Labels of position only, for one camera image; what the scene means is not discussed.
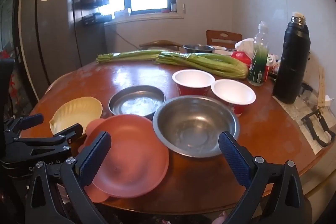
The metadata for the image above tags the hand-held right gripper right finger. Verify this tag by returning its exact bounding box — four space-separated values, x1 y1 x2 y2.
218 131 313 224

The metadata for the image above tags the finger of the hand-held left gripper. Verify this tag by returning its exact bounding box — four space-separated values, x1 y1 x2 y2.
4 113 44 136
20 123 84 147

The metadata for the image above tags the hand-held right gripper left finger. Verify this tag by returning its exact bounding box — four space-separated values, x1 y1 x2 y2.
25 131 112 224

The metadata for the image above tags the yellow shell-shaped plate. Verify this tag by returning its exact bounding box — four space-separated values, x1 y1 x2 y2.
49 97 103 136

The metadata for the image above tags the orange plastic plate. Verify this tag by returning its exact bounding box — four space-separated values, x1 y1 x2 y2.
78 114 170 203

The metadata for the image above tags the large steel bowl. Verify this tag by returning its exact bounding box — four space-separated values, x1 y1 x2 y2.
152 95 240 158

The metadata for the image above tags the red paper bowl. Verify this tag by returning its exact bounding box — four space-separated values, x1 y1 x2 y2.
172 69 216 97
211 79 256 116

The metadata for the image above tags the shallow steel plate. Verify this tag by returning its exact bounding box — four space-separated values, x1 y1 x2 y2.
108 85 166 122

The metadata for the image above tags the patterned paper mat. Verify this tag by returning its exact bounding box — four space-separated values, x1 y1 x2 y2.
272 94 336 155

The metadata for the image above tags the grey refrigerator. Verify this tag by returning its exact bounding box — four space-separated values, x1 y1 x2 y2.
20 0 107 98

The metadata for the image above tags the thin celery bunch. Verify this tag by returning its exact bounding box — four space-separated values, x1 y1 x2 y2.
96 49 171 64

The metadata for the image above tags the clear plastic bottle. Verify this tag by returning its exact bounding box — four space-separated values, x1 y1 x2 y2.
247 21 270 86

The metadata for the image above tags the black plastic holder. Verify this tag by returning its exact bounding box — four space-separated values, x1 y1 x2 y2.
301 110 336 147

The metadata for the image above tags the clear plastic container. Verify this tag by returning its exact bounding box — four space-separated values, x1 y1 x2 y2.
298 82 315 102

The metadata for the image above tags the thick celery bunch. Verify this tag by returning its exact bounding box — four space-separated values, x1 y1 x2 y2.
155 51 248 79

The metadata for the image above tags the red tissue pack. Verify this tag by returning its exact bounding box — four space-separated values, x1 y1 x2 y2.
231 38 271 81

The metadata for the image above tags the black thermos flask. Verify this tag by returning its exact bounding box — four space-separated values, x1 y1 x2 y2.
272 15 311 105

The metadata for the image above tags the small steel pot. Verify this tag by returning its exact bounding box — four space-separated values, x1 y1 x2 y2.
182 44 215 54

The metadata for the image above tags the wooden chair with cutout back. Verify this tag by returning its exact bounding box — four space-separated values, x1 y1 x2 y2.
206 30 242 50

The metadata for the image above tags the black wall cable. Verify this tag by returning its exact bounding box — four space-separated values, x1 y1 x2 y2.
114 31 142 48

